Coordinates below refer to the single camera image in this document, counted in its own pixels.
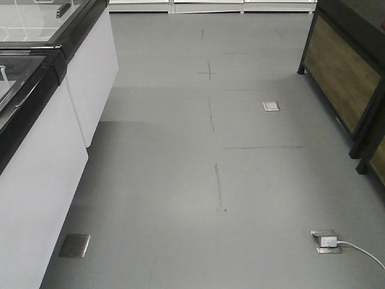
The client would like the open steel floor socket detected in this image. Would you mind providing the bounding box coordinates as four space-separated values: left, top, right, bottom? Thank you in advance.
310 230 342 254

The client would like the near white chest freezer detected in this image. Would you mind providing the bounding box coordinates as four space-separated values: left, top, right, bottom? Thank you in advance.
1 50 88 288

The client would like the far white chest freezer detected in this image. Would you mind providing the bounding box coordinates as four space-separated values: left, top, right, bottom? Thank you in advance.
1 1 119 147

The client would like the white power adapter plug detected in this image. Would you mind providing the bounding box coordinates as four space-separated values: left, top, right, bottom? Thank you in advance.
318 236 338 248

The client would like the far wooden display stand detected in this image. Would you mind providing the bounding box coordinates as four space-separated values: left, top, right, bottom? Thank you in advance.
297 1 384 159

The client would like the closed steel floor socket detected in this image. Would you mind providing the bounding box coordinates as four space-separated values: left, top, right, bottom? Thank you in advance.
59 234 91 258

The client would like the wooden display stand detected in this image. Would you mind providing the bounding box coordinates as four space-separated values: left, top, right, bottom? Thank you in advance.
297 1 384 159
356 125 384 188

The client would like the white supermarket shelving unit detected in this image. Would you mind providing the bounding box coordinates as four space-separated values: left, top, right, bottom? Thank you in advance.
109 0 317 14

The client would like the white power cable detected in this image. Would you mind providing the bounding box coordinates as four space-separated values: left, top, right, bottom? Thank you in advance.
336 240 385 270

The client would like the small steel floor socket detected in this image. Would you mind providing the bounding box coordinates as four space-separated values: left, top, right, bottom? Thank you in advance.
262 101 280 112

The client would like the near wooden display stand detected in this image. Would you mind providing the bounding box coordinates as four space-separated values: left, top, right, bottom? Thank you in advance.
356 125 384 188

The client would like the white chest freezer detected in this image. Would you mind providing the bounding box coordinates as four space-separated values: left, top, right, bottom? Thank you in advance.
1 1 119 147
1 50 88 288

